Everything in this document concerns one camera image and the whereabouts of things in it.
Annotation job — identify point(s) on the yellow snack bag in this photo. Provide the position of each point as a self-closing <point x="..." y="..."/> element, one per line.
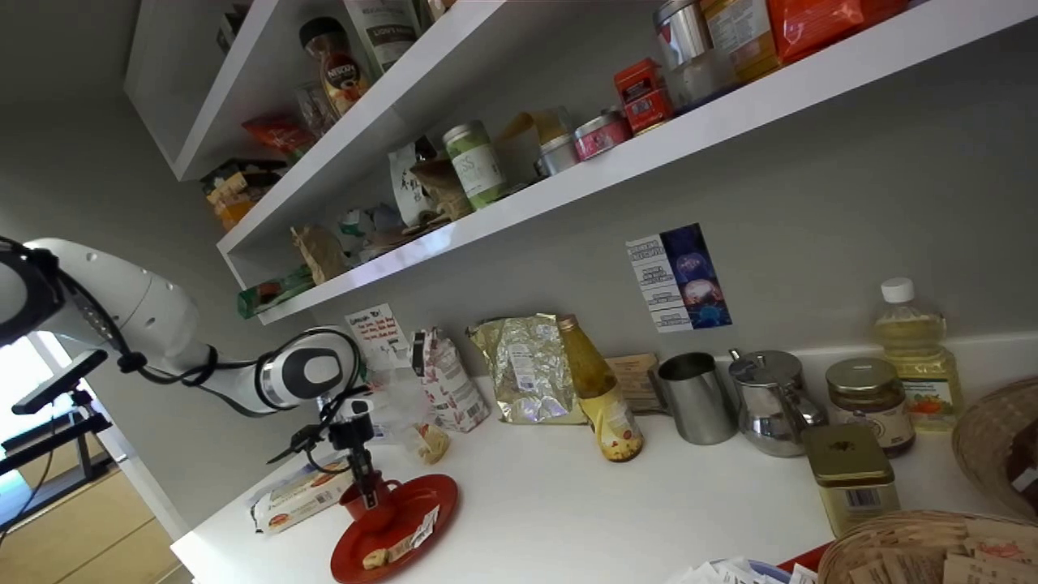
<point x="597" y="396"/>

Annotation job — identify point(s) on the blue white wall leaflet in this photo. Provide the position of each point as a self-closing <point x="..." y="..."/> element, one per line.
<point x="679" y="281"/>

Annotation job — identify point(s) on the red plate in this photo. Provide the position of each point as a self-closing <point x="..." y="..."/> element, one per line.
<point x="407" y="521"/>

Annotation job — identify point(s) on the brown small box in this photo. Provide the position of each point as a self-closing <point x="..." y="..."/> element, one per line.
<point x="638" y="382"/>

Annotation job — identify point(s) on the white red wall note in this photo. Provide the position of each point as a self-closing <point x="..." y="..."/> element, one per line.
<point x="382" y="340"/>

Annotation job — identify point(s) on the wooden cabinet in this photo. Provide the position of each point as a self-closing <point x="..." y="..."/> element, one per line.
<point x="105" y="532"/>

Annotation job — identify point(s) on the gold foil bag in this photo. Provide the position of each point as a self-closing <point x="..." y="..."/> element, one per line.
<point x="528" y="368"/>

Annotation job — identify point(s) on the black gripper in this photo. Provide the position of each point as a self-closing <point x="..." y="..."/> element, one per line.
<point x="346" y="425"/>

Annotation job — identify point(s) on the small food piece on plate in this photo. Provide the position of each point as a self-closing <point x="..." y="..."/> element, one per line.
<point x="376" y="560"/>

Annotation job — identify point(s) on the black camera stand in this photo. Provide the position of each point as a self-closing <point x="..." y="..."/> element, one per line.
<point x="71" y="425"/>

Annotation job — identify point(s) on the steel cup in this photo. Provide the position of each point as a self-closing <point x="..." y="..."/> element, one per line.
<point x="698" y="399"/>

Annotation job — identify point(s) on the steel lidded pot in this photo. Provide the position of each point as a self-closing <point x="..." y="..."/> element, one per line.
<point x="777" y="403"/>

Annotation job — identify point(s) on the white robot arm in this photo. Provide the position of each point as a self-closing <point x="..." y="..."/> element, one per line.
<point x="151" y="326"/>

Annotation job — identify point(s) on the glass jar gold lid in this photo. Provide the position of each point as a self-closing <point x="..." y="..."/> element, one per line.
<point x="866" y="392"/>

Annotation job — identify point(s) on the dark jar upper shelf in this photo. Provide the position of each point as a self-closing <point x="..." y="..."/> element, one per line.
<point x="338" y="68"/>

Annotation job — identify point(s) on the red box on shelf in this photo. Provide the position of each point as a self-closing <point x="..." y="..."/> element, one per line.
<point x="644" y="94"/>

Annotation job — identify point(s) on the white flat carton box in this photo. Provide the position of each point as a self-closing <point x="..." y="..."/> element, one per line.
<point x="296" y="496"/>

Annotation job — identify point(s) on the silver can upper shelf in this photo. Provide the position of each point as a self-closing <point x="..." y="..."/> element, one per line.
<point x="690" y="55"/>

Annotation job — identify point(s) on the gold tin box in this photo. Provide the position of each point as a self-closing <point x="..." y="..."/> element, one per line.
<point x="852" y="471"/>

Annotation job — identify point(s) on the small white tin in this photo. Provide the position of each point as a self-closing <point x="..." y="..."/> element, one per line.
<point x="557" y="155"/>

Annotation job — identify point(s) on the cooking oil bottle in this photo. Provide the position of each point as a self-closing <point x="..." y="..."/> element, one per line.
<point x="911" y="341"/>

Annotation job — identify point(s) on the wicker basket right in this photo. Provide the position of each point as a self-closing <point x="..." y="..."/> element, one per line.
<point x="995" y="445"/>

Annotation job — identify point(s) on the red pink tin can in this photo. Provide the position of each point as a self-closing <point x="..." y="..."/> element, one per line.
<point x="597" y="134"/>

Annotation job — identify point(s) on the orange red bag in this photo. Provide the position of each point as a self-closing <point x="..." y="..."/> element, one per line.
<point x="802" y="28"/>

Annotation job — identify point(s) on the wicker basket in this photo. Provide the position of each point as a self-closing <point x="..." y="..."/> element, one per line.
<point x="931" y="549"/>
<point x="995" y="445"/>

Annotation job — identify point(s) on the wicker basket front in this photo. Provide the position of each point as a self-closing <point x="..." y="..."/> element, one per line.
<point x="931" y="549"/>

